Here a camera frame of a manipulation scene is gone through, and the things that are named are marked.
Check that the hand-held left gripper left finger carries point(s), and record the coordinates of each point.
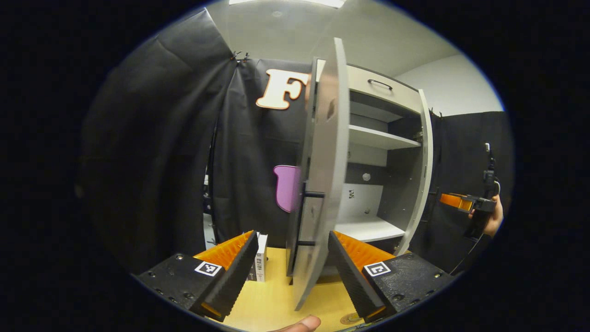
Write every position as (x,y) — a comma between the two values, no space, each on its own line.
(233,276)

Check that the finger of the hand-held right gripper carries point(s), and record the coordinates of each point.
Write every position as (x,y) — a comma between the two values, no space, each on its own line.
(454,201)

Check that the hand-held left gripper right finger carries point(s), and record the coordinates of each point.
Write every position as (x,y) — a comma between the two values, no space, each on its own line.
(352,276)

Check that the round brown coaster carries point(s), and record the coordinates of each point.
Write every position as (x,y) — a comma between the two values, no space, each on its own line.
(350,318)

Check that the white cabinet door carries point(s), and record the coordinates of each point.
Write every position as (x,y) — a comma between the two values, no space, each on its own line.
(327,161)
(421,161)

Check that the white grey cabinet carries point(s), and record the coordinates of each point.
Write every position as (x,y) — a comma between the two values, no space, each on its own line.
(378,138)

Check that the white cabinet drawer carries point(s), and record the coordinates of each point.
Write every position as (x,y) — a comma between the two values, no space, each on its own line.
(401,94)

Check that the white paper box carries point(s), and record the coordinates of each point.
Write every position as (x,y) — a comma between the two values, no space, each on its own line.
(252,272)
(262,258)

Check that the black backdrop cloth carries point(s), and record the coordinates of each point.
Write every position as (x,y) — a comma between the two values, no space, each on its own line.
(161,161)

